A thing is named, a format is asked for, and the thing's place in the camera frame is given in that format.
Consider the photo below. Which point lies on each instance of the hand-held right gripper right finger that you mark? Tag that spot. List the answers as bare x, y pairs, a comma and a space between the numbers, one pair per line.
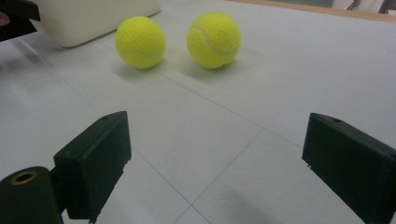
355, 168

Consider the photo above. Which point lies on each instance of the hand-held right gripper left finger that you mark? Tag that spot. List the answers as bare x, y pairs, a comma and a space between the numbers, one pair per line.
93, 165

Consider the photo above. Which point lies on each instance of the white plastic bin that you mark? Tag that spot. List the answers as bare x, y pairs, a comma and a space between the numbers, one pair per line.
90, 18

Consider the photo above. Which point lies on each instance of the yellow tennis ball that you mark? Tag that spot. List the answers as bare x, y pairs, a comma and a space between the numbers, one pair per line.
214, 39
140, 40

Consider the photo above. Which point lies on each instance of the wooden table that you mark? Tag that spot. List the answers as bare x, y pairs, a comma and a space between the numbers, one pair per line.
311, 10

